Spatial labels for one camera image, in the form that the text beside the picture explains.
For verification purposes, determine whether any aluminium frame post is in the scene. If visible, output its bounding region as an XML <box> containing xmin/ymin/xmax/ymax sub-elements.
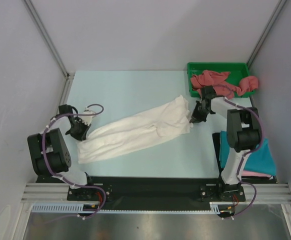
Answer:
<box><xmin>21</xmin><ymin>0</ymin><xmax>69</xmax><ymax>79</ymax></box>
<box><xmin>246</xmin><ymin>0</ymin><xmax>289</xmax><ymax>70</ymax></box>

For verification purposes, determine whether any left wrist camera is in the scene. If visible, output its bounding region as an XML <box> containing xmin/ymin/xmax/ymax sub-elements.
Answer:
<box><xmin>80</xmin><ymin>107</ymin><xmax>96</xmax><ymax>126</ymax></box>

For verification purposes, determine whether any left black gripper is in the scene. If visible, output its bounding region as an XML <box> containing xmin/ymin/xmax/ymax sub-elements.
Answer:
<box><xmin>66</xmin><ymin>118</ymin><xmax>92</xmax><ymax>142</ymax></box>

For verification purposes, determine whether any left aluminium frame post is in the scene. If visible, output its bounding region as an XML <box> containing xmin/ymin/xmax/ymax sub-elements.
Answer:
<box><xmin>21</xmin><ymin>0</ymin><xmax>69</xmax><ymax>79</ymax></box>

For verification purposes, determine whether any green plastic bin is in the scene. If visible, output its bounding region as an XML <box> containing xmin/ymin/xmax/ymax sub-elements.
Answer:
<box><xmin>187</xmin><ymin>62</ymin><xmax>259</xmax><ymax>99</ymax></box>

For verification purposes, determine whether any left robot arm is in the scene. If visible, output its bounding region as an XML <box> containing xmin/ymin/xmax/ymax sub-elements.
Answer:
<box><xmin>27</xmin><ymin>104</ymin><xmax>104</xmax><ymax>201</ymax></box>

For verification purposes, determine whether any light blue cable duct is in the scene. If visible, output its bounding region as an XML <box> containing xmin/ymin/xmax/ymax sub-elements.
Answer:
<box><xmin>31</xmin><ymin>203</ymin><xmax>84</xmax><ymax>214</ymax></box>

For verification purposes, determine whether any teal folded t-shirt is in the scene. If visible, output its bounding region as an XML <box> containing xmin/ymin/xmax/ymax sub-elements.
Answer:
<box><xmin>219</xmin><ymin>131</ymin><xmax>276</xmax><ymax>176</ymax></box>

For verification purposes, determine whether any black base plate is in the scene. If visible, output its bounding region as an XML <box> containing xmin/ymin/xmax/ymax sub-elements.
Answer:
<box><xmin>35</xmin><ymin>174</ymin><xmax>246</xmax><ymax>211</ymax></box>

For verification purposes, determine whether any white t-shirt with robot print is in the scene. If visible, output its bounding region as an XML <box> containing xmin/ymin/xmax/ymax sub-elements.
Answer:
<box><xmin>77</xmin><ymin>95</ymin><xmax>193</xmax><ymax>164</ymax></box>

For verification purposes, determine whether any salmon red t-shirt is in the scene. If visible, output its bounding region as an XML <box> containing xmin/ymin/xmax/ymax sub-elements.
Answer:
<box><xmin>190</xmin><ymin>70</ymin><xmax>259</xmax><ymax>99</ymax></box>

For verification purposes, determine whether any aluminium front rail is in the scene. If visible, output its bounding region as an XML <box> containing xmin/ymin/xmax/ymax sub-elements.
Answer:
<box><xmin>21</xmin><ymin>183</ymin><xmax>291</xmax><ymax>204</ymax></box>

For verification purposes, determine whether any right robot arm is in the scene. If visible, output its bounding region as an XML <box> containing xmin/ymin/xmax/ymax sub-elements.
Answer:
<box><xmin>190</xmin><ymin>86</ymin><xmax>264</xmax><ymax>201</ymax></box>

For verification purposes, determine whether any right aluminium frame post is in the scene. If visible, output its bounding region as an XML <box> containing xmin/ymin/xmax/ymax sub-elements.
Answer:
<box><xmin>246</xmin><ymin>0</ymin><xmax>289</xmax><ymax>70</ymax></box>

